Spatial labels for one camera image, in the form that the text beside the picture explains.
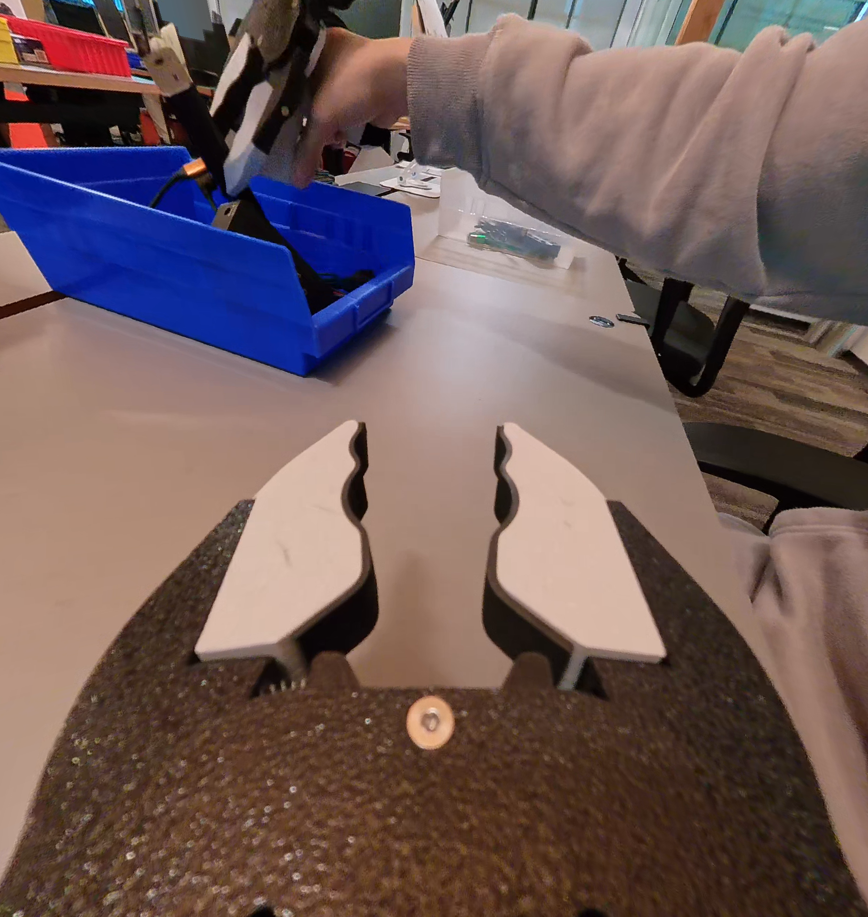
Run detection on person's right forearm grey sleeve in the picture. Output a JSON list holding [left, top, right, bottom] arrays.
[[408, 13, 868, 332]]

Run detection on black cable with orange plug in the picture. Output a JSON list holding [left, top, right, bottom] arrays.
[[149, 160, 221, 212]]

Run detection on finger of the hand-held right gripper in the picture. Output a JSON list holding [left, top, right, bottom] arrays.
[[129, 0, 193, 96]]

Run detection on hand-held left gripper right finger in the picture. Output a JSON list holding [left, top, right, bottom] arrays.
[[481, 422, 668, 664]]

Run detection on grey desk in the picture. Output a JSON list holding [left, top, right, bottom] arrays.
[[0, 163, 759, 917]]

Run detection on clear bag with green parts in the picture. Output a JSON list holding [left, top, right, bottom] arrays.
[[414, 168, 621, 272]]

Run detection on person's grey hoodie torso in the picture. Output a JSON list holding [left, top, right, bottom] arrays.
[[719, 428, 868, 917]]

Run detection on white stand base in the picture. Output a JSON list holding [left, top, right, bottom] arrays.
[[378, 160, 443, 199]]

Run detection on black rectangular box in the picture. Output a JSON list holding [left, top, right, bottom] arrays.
[[167, 89, 321, 313]]

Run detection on green circuit boards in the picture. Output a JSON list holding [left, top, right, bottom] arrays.
[[465, 217, 562, 260]]

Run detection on red plastic bin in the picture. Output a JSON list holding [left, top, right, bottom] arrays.
[[7, 14, 132, 78]]

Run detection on bundle of black wires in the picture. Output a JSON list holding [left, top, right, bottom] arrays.
[[298, 268, 379, 315]]

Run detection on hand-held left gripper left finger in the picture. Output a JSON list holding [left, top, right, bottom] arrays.
[[193, 420, 379, 664]]

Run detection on person's right hand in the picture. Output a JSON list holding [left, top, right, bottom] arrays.
[[290, 29, 415, 189]]

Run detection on black office chair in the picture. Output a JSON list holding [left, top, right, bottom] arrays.
[[623, 275, 751, 399], [683, 421, 868, 515]]

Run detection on blue plastic bin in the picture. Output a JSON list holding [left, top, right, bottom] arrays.
[[0, 145, 416, 378]]

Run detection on wooden shelf board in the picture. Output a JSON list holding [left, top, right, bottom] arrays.
[[0, 60, 214, 98]]

